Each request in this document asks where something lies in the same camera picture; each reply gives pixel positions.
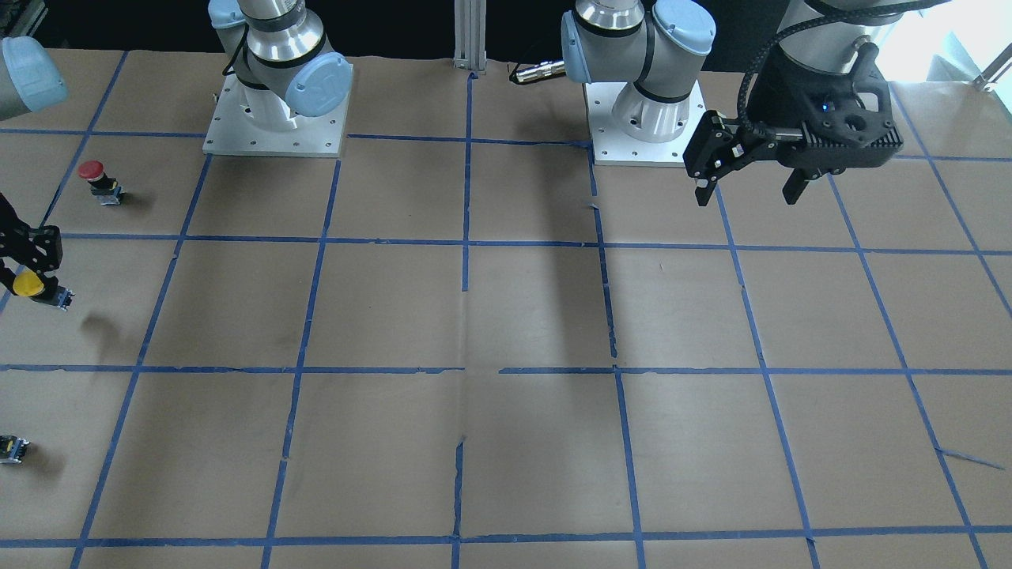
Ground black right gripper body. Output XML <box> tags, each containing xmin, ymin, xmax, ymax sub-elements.
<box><xmin>1</xmin><ymin>194</ymin><xmax>64</xmax><ymax>273</ymax></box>

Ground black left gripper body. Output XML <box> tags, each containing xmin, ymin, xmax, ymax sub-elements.
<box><xmin>683</xmin><ymin>42</ymin><xmax>904</xmax><ymax>187</ymax></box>

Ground yellow push button switch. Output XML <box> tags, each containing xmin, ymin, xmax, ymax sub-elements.
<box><xmin>15</xmin><ymin>271</ymin><xmax>74</xmax><ymax>311</ymax></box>

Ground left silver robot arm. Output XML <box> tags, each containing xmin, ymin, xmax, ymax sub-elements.
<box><xmin>561</xmin><ymin>1</ymin><xmax>933</xmax><ymax>205</ymax></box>

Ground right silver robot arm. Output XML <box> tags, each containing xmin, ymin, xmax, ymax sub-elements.
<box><xmin>1</xmin><ymin>1</ymin><xmax>353</xmax><ymax>310</ymax></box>

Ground brown paper table cover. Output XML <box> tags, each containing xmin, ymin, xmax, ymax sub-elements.
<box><xmin>1</xmin><ymin>51</ymin><xmax>1011</xmax><ymax>568</ymax></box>

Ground red push button switch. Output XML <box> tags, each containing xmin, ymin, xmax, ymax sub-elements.
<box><xmin>77</xmin><ymin>160</ymin><xmax>123</xmax><ymax>206</ymax></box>

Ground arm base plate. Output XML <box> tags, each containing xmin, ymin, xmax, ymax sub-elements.
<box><xmin>202</xmin><ymin>75</ymin><xmax>350</xmax><ymax>159</ymax></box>
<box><xmin>584</xmin><ymin>81</ymin><xmax>706</xmax><ymax>168</ymax></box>

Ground aluminium frame post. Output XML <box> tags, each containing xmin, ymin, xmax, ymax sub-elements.
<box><xmin>453</xmin><ymin>0</ymin><xmax>487</xmax><ymax>74</ymax></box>

